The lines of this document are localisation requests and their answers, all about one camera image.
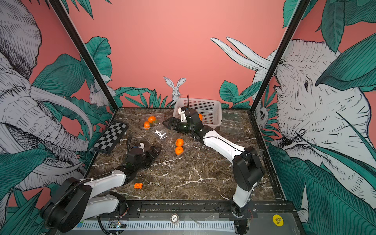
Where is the yellow round sticker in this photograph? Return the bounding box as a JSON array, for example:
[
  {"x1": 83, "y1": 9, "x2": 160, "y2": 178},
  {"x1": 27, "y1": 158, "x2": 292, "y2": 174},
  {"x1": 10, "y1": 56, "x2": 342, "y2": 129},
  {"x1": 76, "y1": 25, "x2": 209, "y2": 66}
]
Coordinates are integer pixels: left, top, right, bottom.
[{"x1": 273, "y1": 214, "x2": 284, "y2": 227}]

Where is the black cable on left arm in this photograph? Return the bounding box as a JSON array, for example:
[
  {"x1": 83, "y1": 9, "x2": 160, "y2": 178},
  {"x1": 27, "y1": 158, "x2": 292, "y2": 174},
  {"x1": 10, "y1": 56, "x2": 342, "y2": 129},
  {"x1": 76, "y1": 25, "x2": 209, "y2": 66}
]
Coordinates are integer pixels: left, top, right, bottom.
[{"x1": 43, "y1": 178, "x2": 92, "y2": 221}]

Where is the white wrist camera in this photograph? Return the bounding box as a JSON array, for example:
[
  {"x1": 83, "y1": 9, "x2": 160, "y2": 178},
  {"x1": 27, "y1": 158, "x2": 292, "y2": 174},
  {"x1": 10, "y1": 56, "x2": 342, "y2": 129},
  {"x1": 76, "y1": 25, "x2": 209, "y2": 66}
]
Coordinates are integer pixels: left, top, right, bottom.
[
  {"x1": 178, "y1": 106, "x2": 187, "y2": 123},
  {"x1": 137, "y1": 143, "x2": 145, "y2": 151}
]

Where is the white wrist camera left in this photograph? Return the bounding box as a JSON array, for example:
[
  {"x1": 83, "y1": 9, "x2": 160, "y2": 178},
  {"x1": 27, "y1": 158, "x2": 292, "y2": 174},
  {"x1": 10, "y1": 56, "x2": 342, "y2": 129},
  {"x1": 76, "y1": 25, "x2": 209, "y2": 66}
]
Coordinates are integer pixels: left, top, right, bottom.
[{"x1": 137, "y1": 143, "x2": 145, "y2": 151}]

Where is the orange container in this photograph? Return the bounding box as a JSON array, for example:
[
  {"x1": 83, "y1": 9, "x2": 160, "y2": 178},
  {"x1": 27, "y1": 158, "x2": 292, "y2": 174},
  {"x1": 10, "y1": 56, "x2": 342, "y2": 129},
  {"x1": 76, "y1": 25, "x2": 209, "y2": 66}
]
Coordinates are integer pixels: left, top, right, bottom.
[
  {"x1": 175, "y1": 138, "x2": 184, "y2": 147},
  {"x1": 175, "y1": 146, "x2": 184, "y2": 155}
]

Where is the black white checkerboard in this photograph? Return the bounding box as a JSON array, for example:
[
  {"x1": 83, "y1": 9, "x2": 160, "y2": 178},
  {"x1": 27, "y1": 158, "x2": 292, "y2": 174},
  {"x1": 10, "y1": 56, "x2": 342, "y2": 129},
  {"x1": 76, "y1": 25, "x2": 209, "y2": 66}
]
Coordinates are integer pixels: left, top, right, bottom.
[{"x1": 93, "y1": 120, "x2": 129, "y2": 154}]

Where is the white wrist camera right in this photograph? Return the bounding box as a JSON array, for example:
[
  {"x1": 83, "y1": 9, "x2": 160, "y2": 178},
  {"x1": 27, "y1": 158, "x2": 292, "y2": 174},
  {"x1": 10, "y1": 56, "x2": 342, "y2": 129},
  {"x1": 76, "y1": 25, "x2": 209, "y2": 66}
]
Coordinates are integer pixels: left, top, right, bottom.
[{"x1": 178, "y1": 106, "x2": 187, "y2": 123}]

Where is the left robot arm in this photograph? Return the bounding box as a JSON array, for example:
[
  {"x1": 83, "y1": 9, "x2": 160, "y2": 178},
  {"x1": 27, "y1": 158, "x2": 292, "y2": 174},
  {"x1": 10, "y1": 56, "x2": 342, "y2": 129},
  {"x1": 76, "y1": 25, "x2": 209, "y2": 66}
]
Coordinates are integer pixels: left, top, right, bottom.
[{"x1": 40, "y1": 145, "x2": 162, "y2": 233}]

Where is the small orange block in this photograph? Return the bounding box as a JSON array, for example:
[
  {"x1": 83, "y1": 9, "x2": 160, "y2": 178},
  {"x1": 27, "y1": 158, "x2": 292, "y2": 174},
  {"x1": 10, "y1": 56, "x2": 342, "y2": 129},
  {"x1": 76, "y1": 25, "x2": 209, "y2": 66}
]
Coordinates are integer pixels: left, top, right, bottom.
[{"x1": 134, "y1": 183, "x2": 143, "y2": 190}]

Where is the white plastic basket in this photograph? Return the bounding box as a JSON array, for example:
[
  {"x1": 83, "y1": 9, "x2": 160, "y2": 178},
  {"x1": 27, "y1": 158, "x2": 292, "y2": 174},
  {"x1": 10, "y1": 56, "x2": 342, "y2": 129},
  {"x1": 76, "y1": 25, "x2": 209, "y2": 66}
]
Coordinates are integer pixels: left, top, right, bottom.
[{"x1": 173, "y1": 98, "x2": 222, "y2": 129}]

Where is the small circuit board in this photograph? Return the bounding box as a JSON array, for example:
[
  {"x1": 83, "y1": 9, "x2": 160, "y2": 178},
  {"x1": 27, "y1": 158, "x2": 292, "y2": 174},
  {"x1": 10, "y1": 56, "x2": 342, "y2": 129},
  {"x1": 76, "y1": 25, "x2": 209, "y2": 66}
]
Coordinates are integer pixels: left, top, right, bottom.
[{"x1": 108, "y1": 221, "x2": 127, "y2": 230}]

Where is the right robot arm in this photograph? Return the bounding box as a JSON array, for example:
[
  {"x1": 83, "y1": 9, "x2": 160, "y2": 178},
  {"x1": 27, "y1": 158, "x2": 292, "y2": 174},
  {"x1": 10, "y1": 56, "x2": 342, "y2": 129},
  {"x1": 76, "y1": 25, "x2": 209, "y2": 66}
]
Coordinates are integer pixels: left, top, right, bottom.
[{"x1": 163, "y1": 106, "x2": 264, "y2": 209}]

